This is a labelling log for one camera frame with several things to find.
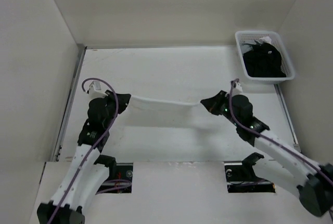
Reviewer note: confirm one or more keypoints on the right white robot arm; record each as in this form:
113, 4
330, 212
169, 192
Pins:
276, 162

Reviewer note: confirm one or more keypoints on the small white cloth in basket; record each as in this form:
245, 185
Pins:
265, 39

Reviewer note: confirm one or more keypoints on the white tank top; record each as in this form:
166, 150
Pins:
144, 103

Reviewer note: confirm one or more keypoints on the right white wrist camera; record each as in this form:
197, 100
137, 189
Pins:
236, 88

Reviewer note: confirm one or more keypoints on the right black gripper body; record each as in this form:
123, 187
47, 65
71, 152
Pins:
220, 106

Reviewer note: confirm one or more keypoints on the black tank top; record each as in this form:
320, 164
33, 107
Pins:
263, 60

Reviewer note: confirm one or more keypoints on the white plastic basket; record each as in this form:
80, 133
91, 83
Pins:
249, 36

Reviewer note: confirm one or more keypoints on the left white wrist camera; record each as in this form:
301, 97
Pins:
94, 90

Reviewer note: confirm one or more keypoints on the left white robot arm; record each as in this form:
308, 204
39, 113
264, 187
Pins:
89, 167

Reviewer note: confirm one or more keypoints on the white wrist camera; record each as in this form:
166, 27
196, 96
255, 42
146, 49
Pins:
94, 90
236, 88

